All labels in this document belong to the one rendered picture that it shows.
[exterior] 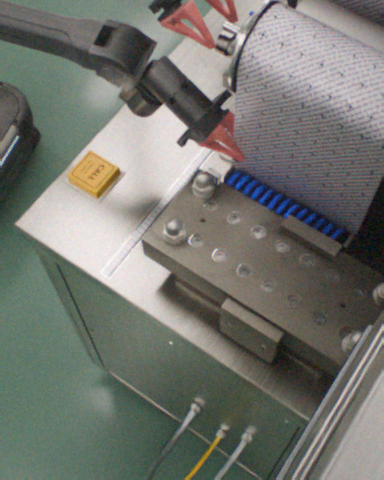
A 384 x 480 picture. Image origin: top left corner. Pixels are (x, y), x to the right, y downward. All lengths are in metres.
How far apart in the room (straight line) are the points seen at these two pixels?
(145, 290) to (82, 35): 0.43
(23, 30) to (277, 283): 0.55
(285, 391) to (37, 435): 1.09
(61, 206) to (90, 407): 0.92
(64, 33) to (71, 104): 1.48
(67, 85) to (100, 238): 1.44
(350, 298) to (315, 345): 0.09
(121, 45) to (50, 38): 0.11
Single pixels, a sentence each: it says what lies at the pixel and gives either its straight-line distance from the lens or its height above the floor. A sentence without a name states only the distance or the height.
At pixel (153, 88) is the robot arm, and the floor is 1.16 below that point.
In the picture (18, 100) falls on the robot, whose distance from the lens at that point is 2.30.
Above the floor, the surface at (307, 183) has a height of 1.09.
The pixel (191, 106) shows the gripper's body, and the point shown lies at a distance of 1.06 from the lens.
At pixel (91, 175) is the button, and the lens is 1.26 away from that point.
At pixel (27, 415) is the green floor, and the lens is 2.09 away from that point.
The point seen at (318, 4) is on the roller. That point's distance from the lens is 1.08.
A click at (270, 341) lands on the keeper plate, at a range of 1.03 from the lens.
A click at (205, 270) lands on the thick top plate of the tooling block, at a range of 1.04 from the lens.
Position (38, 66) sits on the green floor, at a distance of 2.69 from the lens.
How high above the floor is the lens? 1.98
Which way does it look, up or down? 63 degrees down
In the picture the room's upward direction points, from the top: straight up
